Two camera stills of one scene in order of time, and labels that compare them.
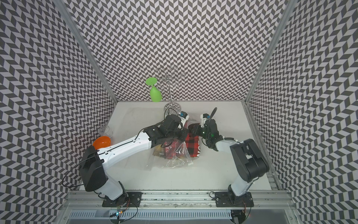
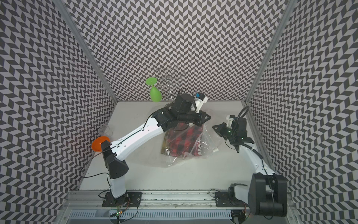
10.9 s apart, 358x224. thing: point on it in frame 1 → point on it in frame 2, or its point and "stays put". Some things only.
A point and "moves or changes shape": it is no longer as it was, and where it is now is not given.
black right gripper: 196,128 → 221,127
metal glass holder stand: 171,108 stays put
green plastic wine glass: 155,94 stays put
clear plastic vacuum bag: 172,155 moves or changes shape
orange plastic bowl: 101,142 stays put
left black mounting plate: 124,200 stays put
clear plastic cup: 105,130 stays put
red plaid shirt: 189,146 stays put
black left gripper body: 179,134 → 191,116
